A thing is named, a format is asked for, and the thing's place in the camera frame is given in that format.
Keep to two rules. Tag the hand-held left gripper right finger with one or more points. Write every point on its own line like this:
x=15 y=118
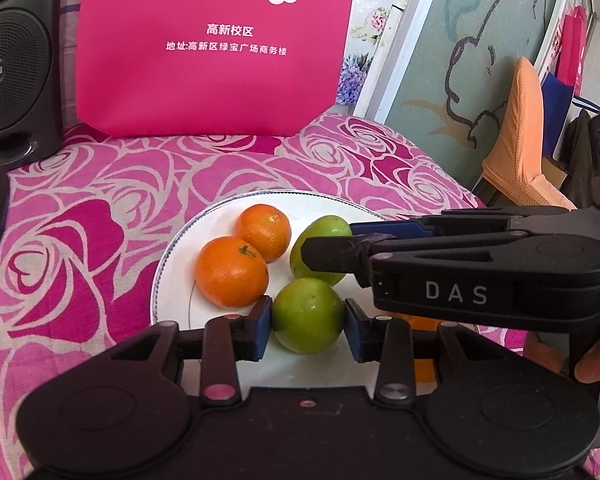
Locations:
x=355 y=330

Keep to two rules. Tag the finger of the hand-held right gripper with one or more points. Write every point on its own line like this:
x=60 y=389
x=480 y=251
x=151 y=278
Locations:
x=330 y=257
x=385 y=230

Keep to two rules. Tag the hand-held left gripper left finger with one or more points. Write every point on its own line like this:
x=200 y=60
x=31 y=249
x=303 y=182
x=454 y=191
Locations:
x=261 y=327

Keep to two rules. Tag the green plum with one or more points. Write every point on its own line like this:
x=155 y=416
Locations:
x=307 y=315
x=325 y=227

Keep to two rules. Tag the white plate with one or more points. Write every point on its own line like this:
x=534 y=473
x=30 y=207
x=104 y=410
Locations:
x=300 y=210

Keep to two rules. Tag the mandarin with green stem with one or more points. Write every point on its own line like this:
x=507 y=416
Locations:
x=230 y=275

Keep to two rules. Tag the small mandarin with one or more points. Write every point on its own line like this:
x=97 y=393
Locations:
x=262 y=230

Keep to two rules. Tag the large round orange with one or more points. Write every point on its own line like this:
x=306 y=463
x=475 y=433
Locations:
x=424 y=370

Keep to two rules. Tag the dark cloth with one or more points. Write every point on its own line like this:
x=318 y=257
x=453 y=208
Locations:
x=577 y=160

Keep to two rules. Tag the orange cloth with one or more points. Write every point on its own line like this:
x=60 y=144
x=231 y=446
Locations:
x=525 y=125

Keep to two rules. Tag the cartoon bear door panel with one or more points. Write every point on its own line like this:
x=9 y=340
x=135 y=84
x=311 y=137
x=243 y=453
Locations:
x=430 y=60

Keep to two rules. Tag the blue bag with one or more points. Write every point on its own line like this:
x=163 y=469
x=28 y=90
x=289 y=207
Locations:
x=555 y=110

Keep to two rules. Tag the pink rose-print tablecloth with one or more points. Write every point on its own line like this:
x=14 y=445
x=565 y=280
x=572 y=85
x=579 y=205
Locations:
x=80 y=260

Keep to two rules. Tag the pink tote bag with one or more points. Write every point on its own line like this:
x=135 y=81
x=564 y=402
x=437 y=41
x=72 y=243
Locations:
x=205 y=100

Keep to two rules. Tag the red bag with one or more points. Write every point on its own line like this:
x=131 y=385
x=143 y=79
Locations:
x=572 y=50

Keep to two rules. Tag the black speaker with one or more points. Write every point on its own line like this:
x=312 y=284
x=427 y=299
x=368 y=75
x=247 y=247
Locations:
x=15 y=70

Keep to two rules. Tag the white door frame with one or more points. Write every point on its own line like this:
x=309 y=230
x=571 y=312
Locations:
x=405 y=35

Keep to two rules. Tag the floral wall sheet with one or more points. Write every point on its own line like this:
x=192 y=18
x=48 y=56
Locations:
x=375 y=25

